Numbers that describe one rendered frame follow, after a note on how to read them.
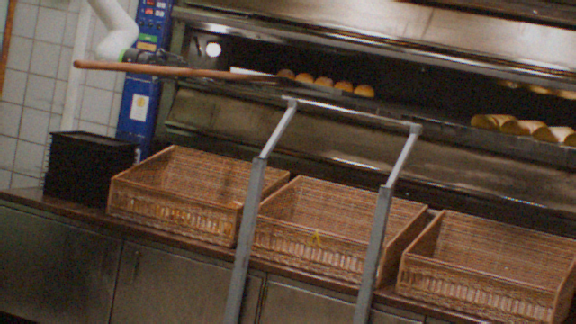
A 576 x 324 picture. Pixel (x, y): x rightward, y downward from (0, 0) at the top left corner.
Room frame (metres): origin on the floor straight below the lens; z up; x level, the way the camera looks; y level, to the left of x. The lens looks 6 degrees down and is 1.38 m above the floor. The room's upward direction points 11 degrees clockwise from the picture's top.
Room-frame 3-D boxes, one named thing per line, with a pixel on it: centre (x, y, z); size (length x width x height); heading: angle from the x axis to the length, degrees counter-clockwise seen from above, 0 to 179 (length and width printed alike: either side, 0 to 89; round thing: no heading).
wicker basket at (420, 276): (3.94, -0.78, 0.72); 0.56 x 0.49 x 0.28; 69
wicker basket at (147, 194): (4.41, 0.33, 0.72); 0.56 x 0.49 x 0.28; 69
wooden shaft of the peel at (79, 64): (4.18, 0.41, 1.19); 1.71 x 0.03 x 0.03; 160
